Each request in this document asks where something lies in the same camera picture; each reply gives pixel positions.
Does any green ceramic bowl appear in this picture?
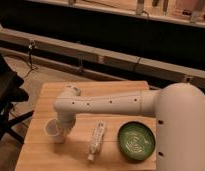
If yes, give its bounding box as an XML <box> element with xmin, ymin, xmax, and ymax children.
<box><xmin>117</xmin><ymin>121</ymin><xmax>156</xmax><ymax>162</ymax></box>

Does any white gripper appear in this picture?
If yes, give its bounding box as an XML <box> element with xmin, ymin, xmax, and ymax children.
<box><xmin>58</xmin><ymin>118</ymin><xmax>76</xmax><ymax>136</ymax></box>

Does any black hanging cable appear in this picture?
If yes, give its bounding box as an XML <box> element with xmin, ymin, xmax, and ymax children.
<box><xmin>23</xmin><ymin>39</ymin><xmax>39</xmax><ymax>79</ymax></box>

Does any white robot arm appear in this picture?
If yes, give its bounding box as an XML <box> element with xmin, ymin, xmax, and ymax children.
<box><xmin>54</xmin><ymin>83</ymin><xmax>205</xmax><ymax>171</ymax></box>

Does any black chair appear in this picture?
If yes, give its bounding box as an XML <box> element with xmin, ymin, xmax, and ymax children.
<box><xmin>0</xmin><ymin>53</ymin><xmax>33</xmax><ymax>143</ymax></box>

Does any white toothpaste tube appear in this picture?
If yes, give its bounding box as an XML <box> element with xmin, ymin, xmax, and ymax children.
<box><xmin>87</xmin><ymin>121</ymin><xmax>106</xmax><ymax>162</ymax></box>

